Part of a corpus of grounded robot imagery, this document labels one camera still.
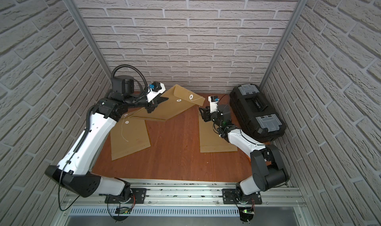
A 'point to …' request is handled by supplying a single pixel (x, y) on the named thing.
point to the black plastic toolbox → (255, 113)
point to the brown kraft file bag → (210, 141)
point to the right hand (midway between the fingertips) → (204, 107)
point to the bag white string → (196, 99)
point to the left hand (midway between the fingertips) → (168, 94)
